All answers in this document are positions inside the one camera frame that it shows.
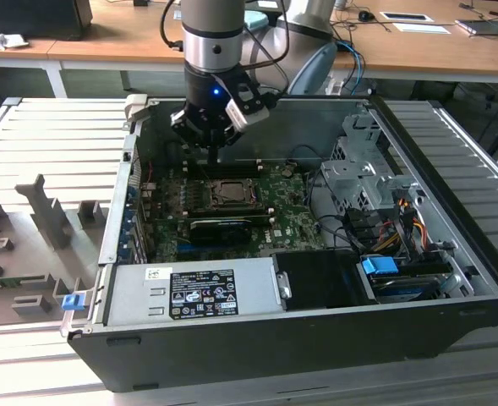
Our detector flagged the grey notebook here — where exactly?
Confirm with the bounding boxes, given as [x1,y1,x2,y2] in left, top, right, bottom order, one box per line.
[454,18,498,38]

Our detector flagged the grey parts rack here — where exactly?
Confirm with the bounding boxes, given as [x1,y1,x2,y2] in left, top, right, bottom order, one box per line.
[0,173,111,327]

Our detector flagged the yellow and red wires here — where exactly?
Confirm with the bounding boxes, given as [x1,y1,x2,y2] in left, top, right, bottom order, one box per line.
[374,210,428,251]

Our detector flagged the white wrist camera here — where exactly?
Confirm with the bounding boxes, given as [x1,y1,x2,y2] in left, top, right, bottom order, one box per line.
[224,98,271,131]

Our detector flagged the black RAM slot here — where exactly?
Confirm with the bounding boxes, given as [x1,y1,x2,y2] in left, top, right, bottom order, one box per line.
[188,211,276,226]
[185,204,268,218]
[198,167,259,180]

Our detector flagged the green RAM stick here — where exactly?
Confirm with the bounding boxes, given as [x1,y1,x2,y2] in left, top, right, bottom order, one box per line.
[0,275,47,291]

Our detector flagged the CPU socket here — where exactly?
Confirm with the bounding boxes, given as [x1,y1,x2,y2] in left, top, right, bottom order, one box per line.
[204,177,263,211]

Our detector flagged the blue case latch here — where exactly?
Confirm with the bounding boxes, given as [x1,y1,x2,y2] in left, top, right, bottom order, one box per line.
[62,294,85,313]

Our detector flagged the silver drive cage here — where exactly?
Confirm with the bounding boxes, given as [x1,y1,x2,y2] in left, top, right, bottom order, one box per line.
[319,112,428,222]

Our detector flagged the hard disk in blue carrier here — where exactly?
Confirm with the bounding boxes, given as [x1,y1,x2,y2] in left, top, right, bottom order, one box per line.
[359,256,451,305]

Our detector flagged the metal socket cover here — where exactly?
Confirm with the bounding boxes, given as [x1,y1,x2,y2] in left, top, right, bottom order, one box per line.
[211,178,261,209]

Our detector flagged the white desk cable cover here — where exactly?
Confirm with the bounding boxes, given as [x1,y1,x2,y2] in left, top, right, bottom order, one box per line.
[378,11,435,23]

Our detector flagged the green motherboard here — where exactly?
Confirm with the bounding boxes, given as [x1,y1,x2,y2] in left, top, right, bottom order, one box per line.
[140,160,331,263]

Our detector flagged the white paper sheet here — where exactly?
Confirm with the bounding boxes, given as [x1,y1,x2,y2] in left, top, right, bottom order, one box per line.
[391,22,453,36]

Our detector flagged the crumpled white paper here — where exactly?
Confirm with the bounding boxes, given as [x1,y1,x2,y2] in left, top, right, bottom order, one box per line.
[0,22,30,52]

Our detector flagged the blue cable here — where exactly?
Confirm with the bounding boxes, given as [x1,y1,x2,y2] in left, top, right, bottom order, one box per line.
[336,40,367,93]

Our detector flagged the black monitor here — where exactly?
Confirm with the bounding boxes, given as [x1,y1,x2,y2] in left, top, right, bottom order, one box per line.
[0,0,94,42]

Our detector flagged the black plastic shroud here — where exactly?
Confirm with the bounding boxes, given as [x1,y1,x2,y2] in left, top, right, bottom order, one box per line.
[271,249,380,310]

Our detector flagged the black graphics card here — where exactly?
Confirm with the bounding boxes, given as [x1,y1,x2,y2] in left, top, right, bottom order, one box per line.
[188,217,253,247]

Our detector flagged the silver power supply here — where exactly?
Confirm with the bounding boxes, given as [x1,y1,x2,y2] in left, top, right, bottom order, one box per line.
[103,256,284,327]

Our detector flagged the black PC case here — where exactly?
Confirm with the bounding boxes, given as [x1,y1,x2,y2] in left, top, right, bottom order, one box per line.
[60,95,498,394]

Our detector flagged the wooden desk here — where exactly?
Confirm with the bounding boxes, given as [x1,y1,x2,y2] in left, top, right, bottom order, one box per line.
[0,0,498,85]

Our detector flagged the black power supply label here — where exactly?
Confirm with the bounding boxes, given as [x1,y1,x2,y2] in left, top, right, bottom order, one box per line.
[169,268,240,319]

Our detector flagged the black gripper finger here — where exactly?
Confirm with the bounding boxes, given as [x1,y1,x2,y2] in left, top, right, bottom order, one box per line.
[212,123,247,165]
[169,107,216,165]

